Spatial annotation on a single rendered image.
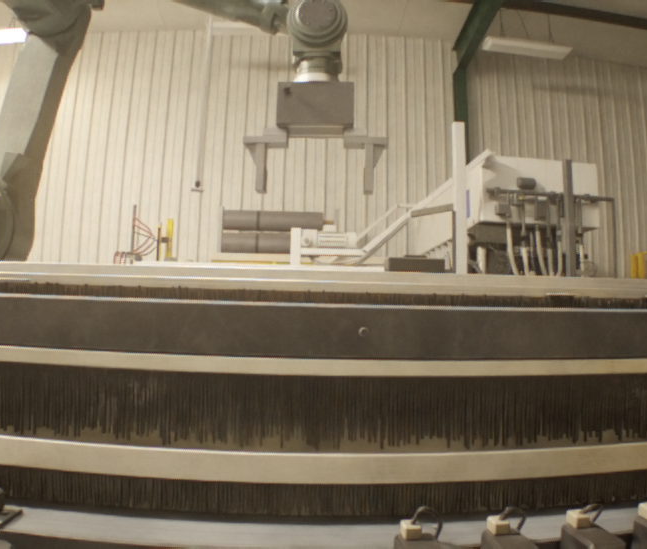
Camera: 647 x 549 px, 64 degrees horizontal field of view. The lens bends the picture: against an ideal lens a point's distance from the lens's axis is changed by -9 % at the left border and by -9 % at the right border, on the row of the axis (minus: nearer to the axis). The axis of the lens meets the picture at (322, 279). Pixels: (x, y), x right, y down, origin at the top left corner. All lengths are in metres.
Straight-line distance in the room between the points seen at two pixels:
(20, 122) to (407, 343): 1.71
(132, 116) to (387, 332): 8.48
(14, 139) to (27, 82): 0.22
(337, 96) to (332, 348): 1.01
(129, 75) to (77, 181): 1.85
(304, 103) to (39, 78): 1.02
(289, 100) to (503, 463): 1.18
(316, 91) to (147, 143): 7.33
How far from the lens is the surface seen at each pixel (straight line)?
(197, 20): 9.24
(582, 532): 0.74
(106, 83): 9.47
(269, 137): 1.66
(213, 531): 0.77
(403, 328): 0.78
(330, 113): 1.63
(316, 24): 1.71
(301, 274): 0.94
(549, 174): 5.60
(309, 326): 0.77
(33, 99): 2.19
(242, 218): 7.61
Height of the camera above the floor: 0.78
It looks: 5 degrees up
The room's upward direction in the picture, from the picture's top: 1 degrees clockwise
